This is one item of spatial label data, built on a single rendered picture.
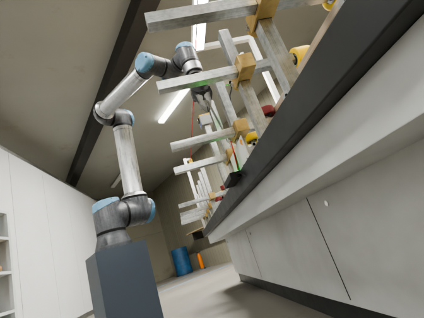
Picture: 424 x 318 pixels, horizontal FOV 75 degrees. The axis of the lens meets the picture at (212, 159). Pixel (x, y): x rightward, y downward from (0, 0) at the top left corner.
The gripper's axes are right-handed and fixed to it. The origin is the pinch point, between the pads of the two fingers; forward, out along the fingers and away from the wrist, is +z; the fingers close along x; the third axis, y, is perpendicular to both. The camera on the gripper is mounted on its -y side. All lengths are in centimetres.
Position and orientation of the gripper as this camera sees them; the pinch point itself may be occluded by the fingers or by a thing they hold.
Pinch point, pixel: (207, 108)
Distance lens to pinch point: 121.8
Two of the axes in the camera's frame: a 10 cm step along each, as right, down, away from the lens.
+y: -0.9, 3.4, 9.4
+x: -9.5, 2.6, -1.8
